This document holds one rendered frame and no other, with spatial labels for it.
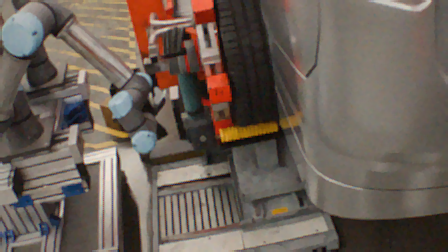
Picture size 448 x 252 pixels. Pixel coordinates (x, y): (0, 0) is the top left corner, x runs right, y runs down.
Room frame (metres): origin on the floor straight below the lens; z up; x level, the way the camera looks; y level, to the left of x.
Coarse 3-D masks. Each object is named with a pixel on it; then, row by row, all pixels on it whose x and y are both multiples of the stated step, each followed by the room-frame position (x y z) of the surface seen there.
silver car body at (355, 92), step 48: (288, 0) 1.03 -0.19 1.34; (336, 0) 0.85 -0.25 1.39; (384, 0) 0.80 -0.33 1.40; (432, 0) 0.76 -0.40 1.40; (288, 48) 1.09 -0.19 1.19; (336, 48) 0.85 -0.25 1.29; (384, 48) 0.79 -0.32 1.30; (432, 48) 0.75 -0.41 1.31; (288, 96) 1.17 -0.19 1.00; (336, 96) 0.86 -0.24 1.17; (384, 96) 0.79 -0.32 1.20; (432, 96) 0.75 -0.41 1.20; (288, 144) 1.27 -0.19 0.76; (336, 144) 0.87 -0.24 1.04; (384, 144) 0.79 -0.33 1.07; (432, 144) 0.75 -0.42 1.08; (336, 192) 0.90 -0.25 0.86; (384, 192) 0.83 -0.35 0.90; (432, 192) 0.80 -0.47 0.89
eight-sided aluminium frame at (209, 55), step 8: (192, 8) 1.74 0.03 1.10; (200, 24) 1.69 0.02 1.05; (208, 24) 1.68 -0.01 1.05; (200, 32) 1.67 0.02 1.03; (200, 40) 1.64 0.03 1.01; (208, 48) 1.62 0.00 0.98; (216, 48) 1.61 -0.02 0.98; (208, 56) 1.60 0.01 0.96; (216, 56) 1.60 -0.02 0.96; (208, 64) 1.60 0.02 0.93; (216, 64) 1.60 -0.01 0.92; (208, 72) 1.60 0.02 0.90; (216, 72) 2.02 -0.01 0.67; (216, 104) 1.60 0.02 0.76; (224, 104) 1.60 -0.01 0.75; (216, 112) 1.63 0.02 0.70; (224, 112) 1.69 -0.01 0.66; (216, 120) 1.73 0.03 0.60
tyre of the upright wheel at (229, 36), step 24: (216, 0) 1.71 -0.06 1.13; (240, 0) 1.69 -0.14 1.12; (240, 24) 1.61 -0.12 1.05; (264, 24) 1.60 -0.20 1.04; (240, 48) 1.57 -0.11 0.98; (264, 48) 1.57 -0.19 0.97; (240, 72) 1.54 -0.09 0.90; (264, 72) 1.54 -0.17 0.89; (240, 96) 1.54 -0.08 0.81; (264, 96) 1.55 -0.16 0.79; (240, 120) 1.60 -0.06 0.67; (264, 120) 1.63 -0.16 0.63
